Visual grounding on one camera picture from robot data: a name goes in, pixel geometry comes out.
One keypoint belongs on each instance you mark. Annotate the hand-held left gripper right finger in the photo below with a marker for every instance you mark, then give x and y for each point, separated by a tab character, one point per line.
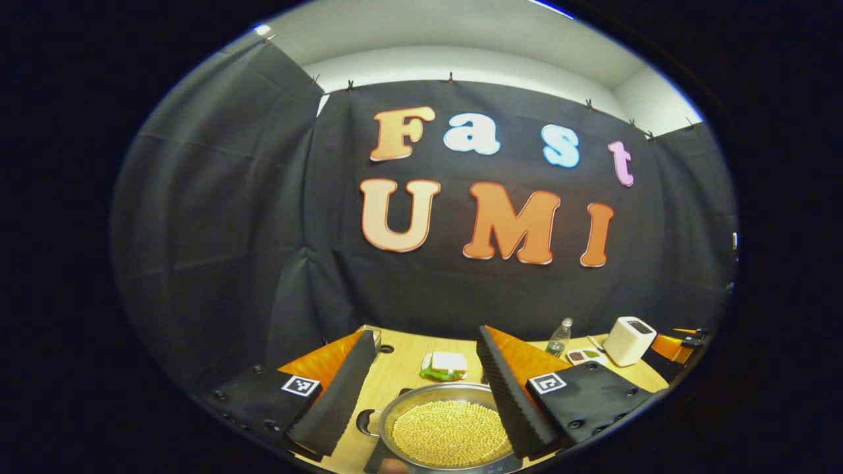
510	395

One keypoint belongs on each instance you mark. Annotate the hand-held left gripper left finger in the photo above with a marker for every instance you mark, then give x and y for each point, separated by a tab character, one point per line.
339	401

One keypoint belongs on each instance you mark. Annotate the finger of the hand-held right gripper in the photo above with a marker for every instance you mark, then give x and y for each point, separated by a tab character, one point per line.
672	344

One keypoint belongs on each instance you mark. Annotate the black induction cooktop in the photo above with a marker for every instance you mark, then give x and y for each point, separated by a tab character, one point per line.
372	465

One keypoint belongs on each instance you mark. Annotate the steel pot with beans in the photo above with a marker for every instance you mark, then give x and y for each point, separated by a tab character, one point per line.
448	434

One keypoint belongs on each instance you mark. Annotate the white toaster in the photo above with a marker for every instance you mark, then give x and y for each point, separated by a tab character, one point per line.
629	341

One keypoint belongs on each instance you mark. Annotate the sandwich on plate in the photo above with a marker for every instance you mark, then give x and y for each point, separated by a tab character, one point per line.
448	364

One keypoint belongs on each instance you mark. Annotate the clear plastic water bottle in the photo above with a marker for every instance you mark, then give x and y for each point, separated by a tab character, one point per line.
560	339

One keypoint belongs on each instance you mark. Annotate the metal mesh holder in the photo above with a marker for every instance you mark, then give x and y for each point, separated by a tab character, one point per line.
377	336

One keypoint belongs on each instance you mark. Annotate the white divided bean dish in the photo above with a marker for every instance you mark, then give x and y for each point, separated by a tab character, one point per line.
586	356

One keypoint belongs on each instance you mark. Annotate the row of small cloth clips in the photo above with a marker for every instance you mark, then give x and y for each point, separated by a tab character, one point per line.
450	78

